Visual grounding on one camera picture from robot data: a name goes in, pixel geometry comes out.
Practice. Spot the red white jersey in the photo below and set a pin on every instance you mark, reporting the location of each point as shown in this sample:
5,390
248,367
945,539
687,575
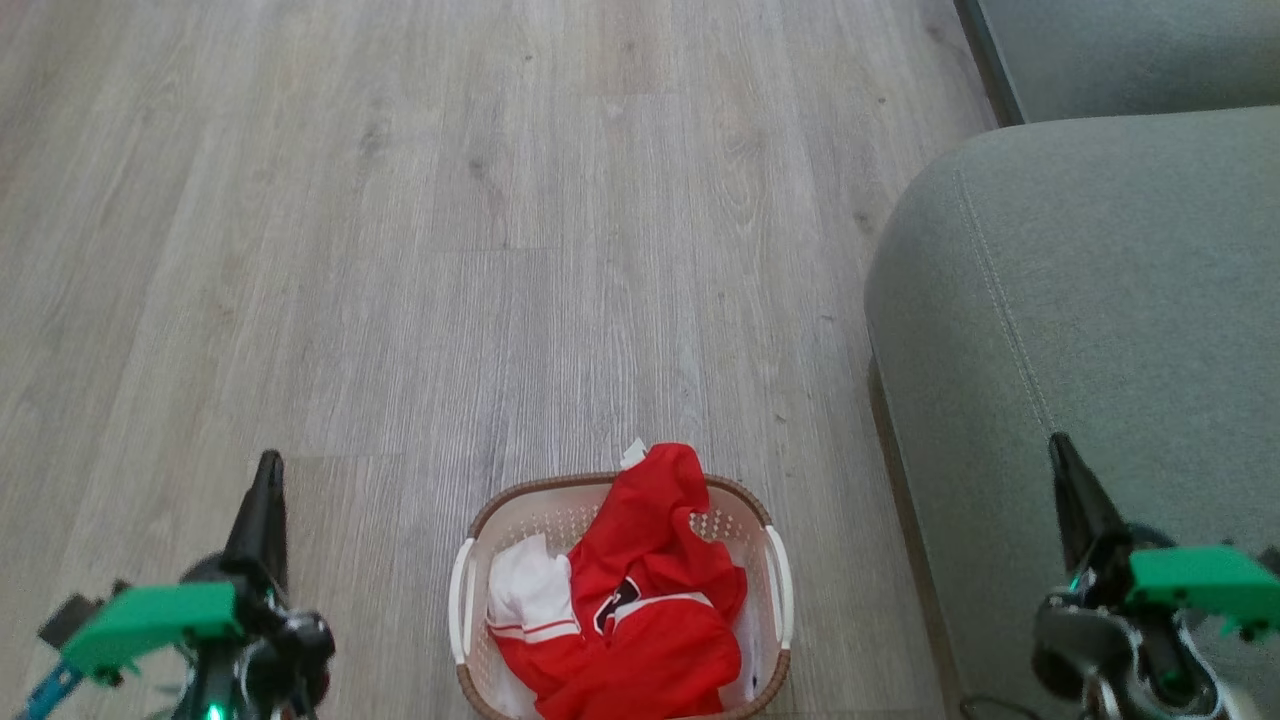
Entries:
650,610

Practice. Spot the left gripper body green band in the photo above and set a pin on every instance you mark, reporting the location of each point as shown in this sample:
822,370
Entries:
150,620

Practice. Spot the grey sofa seat section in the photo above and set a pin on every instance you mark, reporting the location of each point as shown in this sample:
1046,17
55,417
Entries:
1130,50

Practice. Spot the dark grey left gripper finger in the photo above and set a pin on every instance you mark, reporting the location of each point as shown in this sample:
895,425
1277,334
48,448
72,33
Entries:
277,540
248,535

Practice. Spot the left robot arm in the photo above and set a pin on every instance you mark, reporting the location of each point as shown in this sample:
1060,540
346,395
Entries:
295,655

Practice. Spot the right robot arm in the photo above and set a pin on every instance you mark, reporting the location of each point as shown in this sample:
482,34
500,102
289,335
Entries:
1085,640

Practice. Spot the white brown-rimmed laundry basket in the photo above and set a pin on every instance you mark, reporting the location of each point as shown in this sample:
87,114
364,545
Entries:
770,600

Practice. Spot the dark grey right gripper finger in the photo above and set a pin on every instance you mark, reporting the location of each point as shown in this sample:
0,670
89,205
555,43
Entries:
1070,500
1105,525

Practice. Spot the grey rounded sofa end seat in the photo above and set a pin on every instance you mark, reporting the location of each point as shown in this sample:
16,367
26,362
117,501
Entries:
1080,330

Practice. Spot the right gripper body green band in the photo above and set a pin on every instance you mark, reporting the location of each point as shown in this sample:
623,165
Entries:
1200,585

